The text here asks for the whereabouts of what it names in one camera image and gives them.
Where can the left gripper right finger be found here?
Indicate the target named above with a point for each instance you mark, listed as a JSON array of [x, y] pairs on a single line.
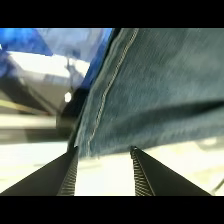
[[156, 180]]

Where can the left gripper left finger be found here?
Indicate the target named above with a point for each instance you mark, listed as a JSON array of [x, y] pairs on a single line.
[[53, 180]]

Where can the blue jeans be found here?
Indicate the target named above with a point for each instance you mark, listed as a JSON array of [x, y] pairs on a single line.
[[156, 90]]

